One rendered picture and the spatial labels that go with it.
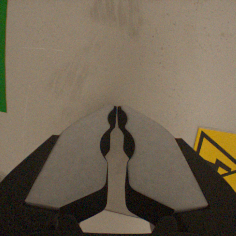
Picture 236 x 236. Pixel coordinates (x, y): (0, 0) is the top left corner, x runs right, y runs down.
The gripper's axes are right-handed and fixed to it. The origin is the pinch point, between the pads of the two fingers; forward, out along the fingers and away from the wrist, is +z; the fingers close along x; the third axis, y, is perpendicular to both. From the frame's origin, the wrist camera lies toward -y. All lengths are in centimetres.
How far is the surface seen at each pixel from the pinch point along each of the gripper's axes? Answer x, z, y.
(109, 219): -0.8, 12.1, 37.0
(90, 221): -5.7, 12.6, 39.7
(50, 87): -5.8, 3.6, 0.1
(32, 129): -8.1, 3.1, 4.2
